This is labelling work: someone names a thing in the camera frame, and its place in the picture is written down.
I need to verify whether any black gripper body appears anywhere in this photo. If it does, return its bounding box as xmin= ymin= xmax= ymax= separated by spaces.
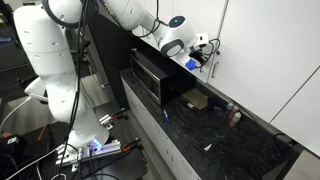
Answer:
xmin=188 ymin=46 xmax=212 ymax=68

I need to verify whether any white lower cabinet row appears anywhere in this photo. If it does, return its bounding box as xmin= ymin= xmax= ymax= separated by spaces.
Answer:
xmin=119 ymin=75 xmax=203 ymax=180

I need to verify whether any flat brown cardboard box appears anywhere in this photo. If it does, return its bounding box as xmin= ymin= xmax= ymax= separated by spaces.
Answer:
xmin=182 ymin=88 xmax=209 ymax=111

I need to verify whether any dark blue cup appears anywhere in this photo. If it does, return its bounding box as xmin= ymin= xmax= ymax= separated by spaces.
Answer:
xmin=207 ymin=95 xmax=223 ymax=113

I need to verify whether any black steel microwave oven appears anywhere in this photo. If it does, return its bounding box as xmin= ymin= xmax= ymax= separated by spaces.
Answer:
xmin=129 ymin=49 xmax=197 ymax=107

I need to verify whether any dark blue squeeze bottle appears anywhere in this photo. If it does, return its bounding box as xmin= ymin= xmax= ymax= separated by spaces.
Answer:
xmin=225 ymin=100 xmax=235 ymax=114

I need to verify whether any red brown squeeze bottle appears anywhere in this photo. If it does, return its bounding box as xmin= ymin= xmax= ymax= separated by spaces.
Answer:
xmin=228 ymin=104 xmax=240 ymax=122

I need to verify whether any blue marker pen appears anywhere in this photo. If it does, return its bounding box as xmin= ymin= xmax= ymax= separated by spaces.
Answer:
xmin=162 ymin=109 xmax=171 ymax=124

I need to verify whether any clear white squeeze bottle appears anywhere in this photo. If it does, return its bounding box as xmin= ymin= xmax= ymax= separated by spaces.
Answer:
xmin=229 ymin=111 xmax=242 ymax=128

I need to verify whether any tall black panel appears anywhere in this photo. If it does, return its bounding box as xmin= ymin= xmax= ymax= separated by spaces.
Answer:
xmin=84 ymin=9 xmax=135 ymax=109

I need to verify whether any black clamp orange grip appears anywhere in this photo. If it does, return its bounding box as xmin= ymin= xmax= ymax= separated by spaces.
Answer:
xmin=121 ymin=137 xmax=144 ymax=153
xmin=111 ymin=108 xmax=130 ymax=122

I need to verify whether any black robot cart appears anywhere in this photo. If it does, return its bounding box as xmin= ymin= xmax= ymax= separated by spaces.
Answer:
xmin=0 ymin=99 xmax=149 ymax=180

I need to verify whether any white wrist mount blue end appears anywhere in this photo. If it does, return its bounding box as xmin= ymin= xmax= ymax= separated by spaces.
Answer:
xmin=181 ymin=55 xmax=198 ymax=72

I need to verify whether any small white wrist camera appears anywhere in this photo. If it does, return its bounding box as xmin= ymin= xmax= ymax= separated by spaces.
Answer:
xmin=194 ymin=32 xmax=210 ymax=48

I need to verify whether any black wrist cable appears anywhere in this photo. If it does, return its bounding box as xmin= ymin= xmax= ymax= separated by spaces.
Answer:
xmin=199 ymin=38 xmax=222 ymax=69

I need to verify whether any silver metal bracket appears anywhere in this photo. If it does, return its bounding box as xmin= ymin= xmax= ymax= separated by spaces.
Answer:
xmin=98 ymin=113 xmax=114 ymax=131

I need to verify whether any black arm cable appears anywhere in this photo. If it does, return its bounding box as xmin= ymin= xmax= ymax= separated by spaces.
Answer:
xmin=61 ymin=0 xmax=92 ymax=158

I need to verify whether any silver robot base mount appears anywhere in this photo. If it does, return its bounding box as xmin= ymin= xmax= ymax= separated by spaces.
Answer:
xmin=54 ymin=139 xmax=123 ymax=168

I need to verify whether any white cable with plug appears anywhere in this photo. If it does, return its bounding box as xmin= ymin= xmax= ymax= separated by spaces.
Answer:
xmin=0 ymin=78 xmax=48 ymax=134

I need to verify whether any orange tool handle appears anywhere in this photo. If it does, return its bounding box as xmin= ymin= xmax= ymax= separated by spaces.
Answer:
xmin=37 ymin=124 xmax=48 ymax=142

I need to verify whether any thin white cable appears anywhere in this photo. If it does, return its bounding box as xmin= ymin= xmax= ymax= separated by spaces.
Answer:
xmin=6 ymin=148 xmax=58 ymax=180

